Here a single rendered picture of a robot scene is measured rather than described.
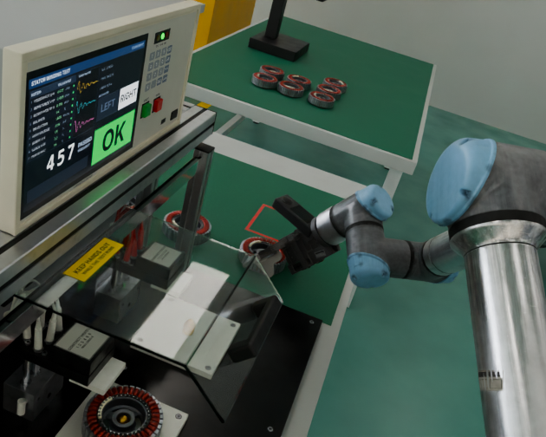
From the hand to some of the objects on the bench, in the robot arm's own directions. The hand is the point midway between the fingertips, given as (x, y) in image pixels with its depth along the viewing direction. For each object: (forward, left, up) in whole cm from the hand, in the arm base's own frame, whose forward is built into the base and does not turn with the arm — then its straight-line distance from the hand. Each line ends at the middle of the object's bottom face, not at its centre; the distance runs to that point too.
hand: (261, 256), depth 138 cm
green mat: (+26, -18, -2) cm, 32 cm away
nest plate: (+6, +59, +1) cm, 59 cm away
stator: (0, 0, -2) cm, 2 cm away
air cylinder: (+20, +58, +1) cm, 62 cm away
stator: (+19, 0, -2) cm, 19 cm away
